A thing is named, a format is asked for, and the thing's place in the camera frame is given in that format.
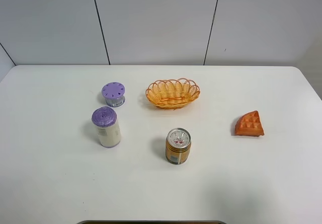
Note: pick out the orange waffle slice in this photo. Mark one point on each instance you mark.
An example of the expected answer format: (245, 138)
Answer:
(248, 125)

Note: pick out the orange woven wicker basket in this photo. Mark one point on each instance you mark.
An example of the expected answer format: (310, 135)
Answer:
(172, 94)

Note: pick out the orange drink can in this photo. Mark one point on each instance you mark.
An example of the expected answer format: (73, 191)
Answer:
(178, 144)

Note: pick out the purple lid air freshener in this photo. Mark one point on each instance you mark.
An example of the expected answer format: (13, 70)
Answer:
(113, 94)

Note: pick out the purple roll of bags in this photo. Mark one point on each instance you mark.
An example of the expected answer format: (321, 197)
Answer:
(106, 123)

